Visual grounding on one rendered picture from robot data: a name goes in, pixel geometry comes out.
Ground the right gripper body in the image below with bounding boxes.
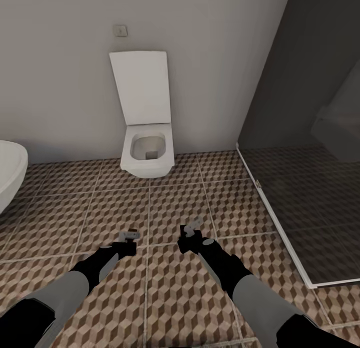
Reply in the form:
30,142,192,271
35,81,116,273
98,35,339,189
177,230,202,254

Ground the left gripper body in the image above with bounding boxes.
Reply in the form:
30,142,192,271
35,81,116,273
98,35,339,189
112,242,137,258

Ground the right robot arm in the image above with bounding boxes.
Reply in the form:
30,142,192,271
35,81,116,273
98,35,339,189
177,219,360,348

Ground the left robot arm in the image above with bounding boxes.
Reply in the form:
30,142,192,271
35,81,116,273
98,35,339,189
0,231,141,348

